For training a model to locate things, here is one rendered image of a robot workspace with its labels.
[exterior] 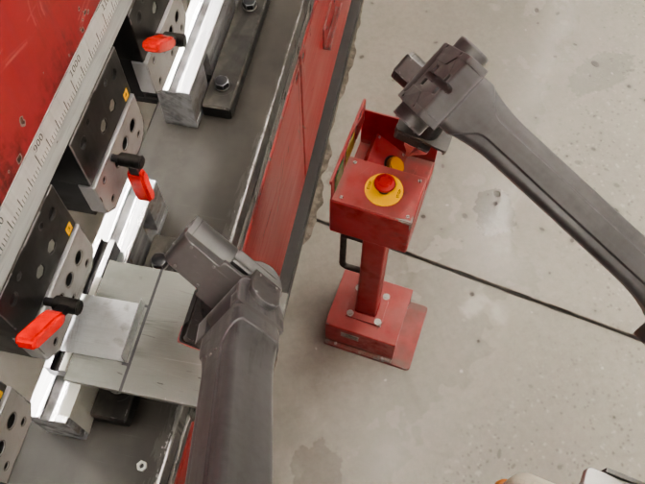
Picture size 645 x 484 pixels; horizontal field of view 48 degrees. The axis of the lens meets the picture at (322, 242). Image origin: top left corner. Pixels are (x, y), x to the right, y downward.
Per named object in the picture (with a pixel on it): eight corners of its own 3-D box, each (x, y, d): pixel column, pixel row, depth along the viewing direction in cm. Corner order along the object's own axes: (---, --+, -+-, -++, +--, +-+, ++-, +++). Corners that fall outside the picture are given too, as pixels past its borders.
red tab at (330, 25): (330, 50, 181) (330, 30, 175) (322, 49, 181) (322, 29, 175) (342, 8, 188) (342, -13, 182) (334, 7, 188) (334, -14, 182)
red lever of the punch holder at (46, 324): (37, 339, 71) (83, 297, 80) (-1, 331, 72) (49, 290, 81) (38, 354, 72) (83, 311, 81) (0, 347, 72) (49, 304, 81)
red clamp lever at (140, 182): (155, 205, 98) (138, 164, 89) (126, 200, 98) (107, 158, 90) (158, 194, 99) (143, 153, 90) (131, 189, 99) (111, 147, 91)
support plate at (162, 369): (257, 421, 93) (256, 419, 92) (65, 381, 96) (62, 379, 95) (289, 296, 101) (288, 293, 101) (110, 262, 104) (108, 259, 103)
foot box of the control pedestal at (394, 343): (408, 372, 199) (413, 357, 188) (322, 343, 203) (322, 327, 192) (427, 307, 207) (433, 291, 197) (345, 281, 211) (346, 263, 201)
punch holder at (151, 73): (157, 102, 103) (131, 15, 89) (102, 92, 104) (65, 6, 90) (188, 26, 110) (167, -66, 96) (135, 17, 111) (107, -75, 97)
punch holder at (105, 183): (110, 220, 94) (72, 146, 80) (49, 209, 95) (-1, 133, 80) (147, 130, 101) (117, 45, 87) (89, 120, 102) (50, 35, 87)
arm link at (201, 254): (223, 369, 73) (277, 311, 71) (131, 299, 71) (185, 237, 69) (238, 318, 85) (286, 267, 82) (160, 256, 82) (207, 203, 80)
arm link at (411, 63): (427, 126, 115) (465, 84, 113) (375, 78, 117) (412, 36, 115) (433, 131, 127) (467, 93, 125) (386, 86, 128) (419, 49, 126)
